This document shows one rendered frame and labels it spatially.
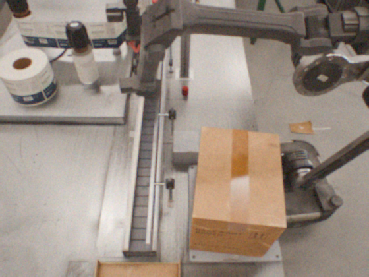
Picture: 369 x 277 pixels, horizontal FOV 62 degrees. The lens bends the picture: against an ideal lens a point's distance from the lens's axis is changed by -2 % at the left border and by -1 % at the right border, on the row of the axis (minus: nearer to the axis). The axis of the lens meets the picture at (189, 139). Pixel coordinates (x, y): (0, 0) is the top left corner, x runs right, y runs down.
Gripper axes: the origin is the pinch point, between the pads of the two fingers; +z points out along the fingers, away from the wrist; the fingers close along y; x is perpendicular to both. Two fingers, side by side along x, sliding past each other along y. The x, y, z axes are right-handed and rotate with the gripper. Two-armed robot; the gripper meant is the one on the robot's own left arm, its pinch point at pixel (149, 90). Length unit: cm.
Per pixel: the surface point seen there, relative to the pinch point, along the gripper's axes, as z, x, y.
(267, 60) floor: 154, -52, -99
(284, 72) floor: 144, -40, -112
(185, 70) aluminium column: 17.3, -12.5, -15.5
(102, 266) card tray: -33, 60, 12
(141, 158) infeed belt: -14.1, 27.6, 1.8
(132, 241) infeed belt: -33, 52, 2
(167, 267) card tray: -34, 60, -9
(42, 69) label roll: -4.5, -6.3, 43.0
